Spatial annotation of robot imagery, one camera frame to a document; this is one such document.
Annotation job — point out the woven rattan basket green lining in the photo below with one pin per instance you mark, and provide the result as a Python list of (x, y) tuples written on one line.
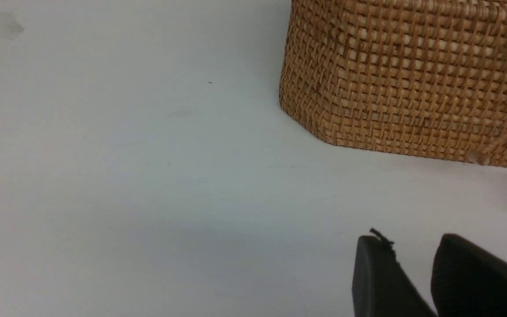
[(424, 78)]

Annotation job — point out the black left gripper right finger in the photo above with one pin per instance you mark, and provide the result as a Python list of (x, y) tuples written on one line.
[(468, 281)]

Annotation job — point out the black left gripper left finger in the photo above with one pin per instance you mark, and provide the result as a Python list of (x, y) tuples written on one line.
[(380, 287)]

